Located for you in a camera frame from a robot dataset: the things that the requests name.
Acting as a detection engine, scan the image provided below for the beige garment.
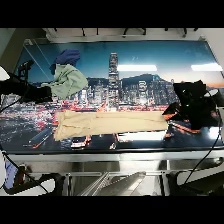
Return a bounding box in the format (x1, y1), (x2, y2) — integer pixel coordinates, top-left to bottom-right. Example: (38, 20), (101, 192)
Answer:
(53, 110), (170, 142)

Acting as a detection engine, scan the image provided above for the pale green garment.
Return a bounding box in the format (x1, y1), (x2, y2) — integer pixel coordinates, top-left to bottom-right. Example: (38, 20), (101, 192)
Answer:
(41, 63), (90, 101)

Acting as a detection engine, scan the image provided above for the blue garment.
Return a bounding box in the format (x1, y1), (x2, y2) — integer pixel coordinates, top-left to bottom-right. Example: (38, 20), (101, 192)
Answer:
(49, 48), (82, 76)

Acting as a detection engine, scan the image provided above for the silver frame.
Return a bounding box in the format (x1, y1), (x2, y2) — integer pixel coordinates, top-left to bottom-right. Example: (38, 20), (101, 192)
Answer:
(0, 149), (224, 197)

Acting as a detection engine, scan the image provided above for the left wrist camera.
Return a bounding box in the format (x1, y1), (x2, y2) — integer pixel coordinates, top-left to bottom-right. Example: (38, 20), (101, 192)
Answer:
(17, 59), (35, 81)

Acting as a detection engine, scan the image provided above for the black cable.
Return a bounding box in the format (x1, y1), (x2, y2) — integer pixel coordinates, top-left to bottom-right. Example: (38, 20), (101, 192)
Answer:
(183, 109), (224, 186)

